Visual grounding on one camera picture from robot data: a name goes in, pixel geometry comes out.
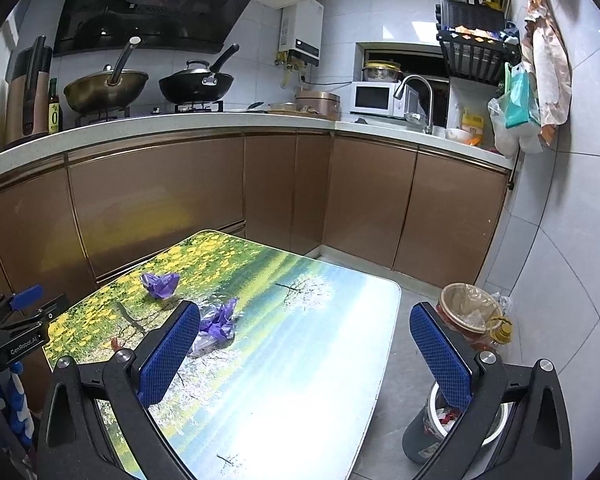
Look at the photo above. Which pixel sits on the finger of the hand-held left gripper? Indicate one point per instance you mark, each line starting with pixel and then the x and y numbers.
pixel 26 297
pixel 42 312

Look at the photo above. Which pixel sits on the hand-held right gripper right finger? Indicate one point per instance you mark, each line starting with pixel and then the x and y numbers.
pixel 440 355

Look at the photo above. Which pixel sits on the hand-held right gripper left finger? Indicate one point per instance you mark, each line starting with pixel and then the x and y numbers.
pixel 172 355

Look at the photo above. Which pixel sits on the purple plastic bag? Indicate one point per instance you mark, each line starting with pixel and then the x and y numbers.
pixel 160 285
pixel 220 321

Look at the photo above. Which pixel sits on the grey bin with white rim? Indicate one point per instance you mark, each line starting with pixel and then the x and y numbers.
pixel 420 435

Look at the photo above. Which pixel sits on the beige bin with plastic liner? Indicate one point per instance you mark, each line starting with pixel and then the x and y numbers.
pixel 462 305

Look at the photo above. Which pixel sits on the small red scrap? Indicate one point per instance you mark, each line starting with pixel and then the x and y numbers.
pixel 114 344

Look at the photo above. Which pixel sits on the oil bottle with yellow cap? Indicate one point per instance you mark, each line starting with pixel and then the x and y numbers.
pixel 502 332

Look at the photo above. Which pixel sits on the clear plastic bag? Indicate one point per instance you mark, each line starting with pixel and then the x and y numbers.
pixel 504 301

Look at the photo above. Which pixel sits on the landscape print table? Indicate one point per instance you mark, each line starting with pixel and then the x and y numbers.
pixel 305 360

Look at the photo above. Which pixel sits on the brown base cabinets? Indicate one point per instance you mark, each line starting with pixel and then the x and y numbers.
pixel 180 200

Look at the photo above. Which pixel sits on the dark sauce bottle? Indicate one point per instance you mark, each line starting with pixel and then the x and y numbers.
pixel 54 110

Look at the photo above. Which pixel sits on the brown tall appliance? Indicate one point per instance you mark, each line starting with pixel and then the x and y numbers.
pixel 27 95

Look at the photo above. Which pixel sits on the white bowl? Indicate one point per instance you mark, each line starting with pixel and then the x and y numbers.
pixel 457 135

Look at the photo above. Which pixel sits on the brass wok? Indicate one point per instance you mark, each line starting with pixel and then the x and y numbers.
pixel 105 90

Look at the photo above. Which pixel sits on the gas stove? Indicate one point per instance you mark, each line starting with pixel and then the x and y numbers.
pixel 145 110

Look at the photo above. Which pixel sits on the yellow package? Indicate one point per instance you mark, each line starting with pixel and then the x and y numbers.
pixel 471 127

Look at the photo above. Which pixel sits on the white kitchen counter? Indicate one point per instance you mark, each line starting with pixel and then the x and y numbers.
pixel 180 122

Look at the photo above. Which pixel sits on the steel faucet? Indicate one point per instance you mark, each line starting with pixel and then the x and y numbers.
pixel 427 100

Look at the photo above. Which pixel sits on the white cutting board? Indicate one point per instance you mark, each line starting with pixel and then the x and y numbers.
pixel 467 95

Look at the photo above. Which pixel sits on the white microwave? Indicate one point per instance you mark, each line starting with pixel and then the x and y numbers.
pixel 372 100

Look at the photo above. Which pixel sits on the black wok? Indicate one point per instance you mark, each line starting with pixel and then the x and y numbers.
pixel 195 87

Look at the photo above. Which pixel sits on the brown rice cooker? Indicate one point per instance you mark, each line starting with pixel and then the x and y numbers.
pixel 317 105

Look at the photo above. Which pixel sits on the glass jar with gold lid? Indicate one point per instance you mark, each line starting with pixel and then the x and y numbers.
pixel 381 72

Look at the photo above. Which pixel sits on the black range hood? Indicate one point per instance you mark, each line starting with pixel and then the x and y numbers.
pixel 155 5

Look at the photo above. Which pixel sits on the black dish rack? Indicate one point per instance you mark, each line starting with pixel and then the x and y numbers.
pixel 472 25

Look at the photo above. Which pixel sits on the white water heater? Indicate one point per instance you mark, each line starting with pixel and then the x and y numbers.
pixel 302 30

